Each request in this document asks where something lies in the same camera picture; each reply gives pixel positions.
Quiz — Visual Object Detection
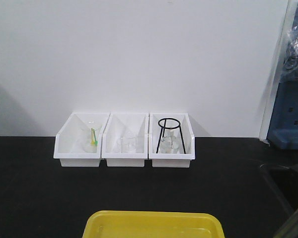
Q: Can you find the yellow plastic tray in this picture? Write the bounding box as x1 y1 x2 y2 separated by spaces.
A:
82 211 225 238

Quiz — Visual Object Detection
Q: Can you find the blue perforated rack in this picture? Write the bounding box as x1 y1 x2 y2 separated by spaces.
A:
267 59 298 150

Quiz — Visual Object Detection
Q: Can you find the white storage bin right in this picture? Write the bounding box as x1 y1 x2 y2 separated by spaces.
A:
149 113 195 168

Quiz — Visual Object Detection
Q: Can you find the white storage bin left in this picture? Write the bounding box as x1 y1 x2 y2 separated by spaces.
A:
54 112 110 167

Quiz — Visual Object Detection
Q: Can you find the white vertical frame post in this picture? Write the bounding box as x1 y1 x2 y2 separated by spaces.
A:
258 0 298 144

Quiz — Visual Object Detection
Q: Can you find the white storage bin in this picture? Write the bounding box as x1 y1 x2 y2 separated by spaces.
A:
101 113 149 167
54 112 110 167
149 113 195 168

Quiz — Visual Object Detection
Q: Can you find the green yellow plastic stick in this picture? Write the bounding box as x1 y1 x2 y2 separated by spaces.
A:
90 128 98 146

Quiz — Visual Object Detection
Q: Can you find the black wire tripod stand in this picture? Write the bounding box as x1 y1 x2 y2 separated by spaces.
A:
156 117 186 154

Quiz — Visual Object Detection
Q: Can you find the clear glass funnel beaker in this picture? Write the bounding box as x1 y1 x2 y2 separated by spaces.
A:
80 120 101 153

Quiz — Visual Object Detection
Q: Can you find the clear glass flask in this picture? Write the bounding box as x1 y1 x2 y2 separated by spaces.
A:
158 130 179 154

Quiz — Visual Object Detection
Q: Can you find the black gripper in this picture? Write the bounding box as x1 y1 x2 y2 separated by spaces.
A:
273 193 298 238

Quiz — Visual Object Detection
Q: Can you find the white storage bin middle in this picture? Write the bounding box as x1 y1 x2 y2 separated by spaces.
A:
101 113 149 167

